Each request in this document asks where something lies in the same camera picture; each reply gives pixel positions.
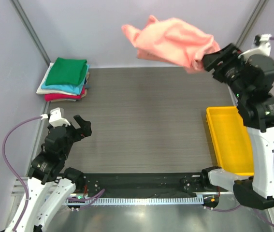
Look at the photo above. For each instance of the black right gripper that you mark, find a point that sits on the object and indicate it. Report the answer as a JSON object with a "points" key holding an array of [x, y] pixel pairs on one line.
{"points": [[229, 53]]}

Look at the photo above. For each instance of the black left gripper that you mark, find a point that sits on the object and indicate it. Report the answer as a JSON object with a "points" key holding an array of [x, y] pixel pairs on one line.
{"points": [[85, 130]]}

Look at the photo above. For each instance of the salmon pink t shirt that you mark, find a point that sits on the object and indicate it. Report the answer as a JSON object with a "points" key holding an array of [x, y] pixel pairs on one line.
{"points": [[171, 41]]}

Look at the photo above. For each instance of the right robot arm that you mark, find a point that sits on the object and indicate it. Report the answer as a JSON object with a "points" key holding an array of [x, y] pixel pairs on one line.
{"points": [[250, 76]]}

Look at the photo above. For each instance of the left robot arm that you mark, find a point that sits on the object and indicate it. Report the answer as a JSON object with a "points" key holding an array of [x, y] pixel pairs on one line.
{"points": [[49, 184]]}

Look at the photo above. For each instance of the beige folded t shirt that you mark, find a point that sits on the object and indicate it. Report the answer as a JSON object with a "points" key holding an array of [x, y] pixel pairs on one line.
{"points": [[84, 88]]}

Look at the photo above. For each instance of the cyan folded t shirt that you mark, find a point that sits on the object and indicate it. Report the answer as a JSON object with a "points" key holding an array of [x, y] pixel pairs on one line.
{"points": [[57, 86]]}

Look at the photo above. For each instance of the grey folded t shirt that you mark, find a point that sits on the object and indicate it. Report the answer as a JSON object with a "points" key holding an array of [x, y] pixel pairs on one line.
{"points": [[76, 93]]}

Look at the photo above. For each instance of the red folded t shirt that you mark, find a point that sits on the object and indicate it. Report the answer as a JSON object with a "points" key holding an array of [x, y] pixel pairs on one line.
{"points": [[56, 97]]}

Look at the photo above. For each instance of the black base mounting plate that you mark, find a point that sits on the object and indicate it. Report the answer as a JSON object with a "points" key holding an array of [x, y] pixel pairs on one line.
{"points": [[146, 185]]}

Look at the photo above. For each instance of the white folded t shirt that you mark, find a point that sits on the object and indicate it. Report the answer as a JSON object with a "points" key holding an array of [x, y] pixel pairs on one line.
{"points": [[41, 91]]}

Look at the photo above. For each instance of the green folded t shirt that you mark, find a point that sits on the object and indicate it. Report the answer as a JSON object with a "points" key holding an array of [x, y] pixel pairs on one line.
{"points": [[67, 72]]}

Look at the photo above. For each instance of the yellow plastic bin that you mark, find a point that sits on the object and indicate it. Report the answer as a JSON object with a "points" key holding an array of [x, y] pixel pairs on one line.
{"points": [[230, 140]]}

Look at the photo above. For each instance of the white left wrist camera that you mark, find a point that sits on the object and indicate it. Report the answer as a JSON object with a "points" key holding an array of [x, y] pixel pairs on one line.
{"points": [[56, 118]]}

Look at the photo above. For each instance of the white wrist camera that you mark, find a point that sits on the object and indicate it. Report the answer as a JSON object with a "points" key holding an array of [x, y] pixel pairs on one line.
{"points": [[261, 46], [56, 118]]}

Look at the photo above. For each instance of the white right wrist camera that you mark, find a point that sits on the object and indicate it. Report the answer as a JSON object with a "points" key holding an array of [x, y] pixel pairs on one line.
{"points": [[261, 46]]}

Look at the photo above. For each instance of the right aluminium frame post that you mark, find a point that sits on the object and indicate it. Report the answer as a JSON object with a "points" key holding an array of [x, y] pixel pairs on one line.
{"points": [[261, 4]]}

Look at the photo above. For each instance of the aluminium frame post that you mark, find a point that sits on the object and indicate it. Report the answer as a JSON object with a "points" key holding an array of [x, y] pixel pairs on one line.
{"points": [[261, 4], [30, 29]]}

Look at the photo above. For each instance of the slotted cable duct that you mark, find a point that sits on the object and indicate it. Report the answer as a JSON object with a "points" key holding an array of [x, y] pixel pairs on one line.
{"points": [[151, 201]]}

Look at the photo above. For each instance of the left aluminium frame post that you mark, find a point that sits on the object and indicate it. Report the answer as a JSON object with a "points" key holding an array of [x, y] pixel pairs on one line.
{"points": [[30, 29]]}

